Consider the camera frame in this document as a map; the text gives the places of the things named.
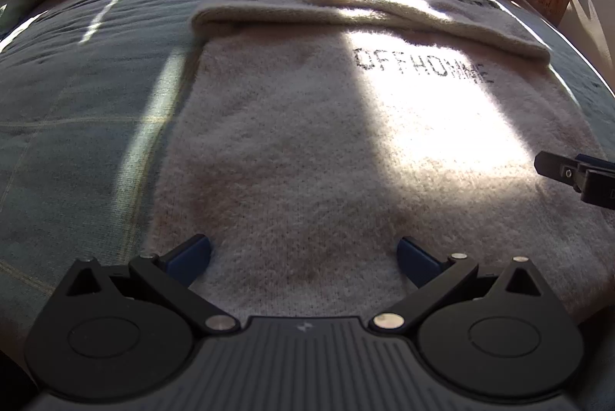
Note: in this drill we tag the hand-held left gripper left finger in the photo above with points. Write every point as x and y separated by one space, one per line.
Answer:
190 257

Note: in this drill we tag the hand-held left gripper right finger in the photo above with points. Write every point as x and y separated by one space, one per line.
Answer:
418 262

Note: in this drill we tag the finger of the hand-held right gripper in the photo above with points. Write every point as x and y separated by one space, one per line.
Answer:
557 168
596 163

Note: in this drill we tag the cream fluffy sweater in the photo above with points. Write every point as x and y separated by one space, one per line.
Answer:
312 151

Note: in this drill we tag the bed with green plaid sheet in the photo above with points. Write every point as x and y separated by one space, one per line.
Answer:
72 103

